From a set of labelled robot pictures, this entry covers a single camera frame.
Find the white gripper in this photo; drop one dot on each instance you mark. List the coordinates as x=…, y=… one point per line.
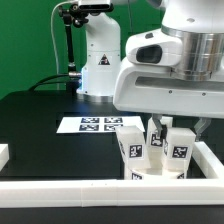
x=151, y=89

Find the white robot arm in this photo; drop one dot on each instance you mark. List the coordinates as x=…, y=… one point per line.
x=177, y=69

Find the paper sheet with tags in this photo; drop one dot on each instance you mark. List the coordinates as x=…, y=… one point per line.
x=98, y=124

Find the white right fence wall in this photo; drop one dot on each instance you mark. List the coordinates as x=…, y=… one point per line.
x=207, y=161

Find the white fence wall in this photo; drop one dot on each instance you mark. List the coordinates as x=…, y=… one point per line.
x=207, y=161
x=95, y=193
x=4, y=155

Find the white front fence wall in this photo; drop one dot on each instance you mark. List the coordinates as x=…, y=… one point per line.
x=95, y=193

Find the white camera on mount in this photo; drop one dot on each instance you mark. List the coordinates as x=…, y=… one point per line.
x=95, y=5

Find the white left fence wall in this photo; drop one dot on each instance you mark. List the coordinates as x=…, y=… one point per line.
x=4, y=155

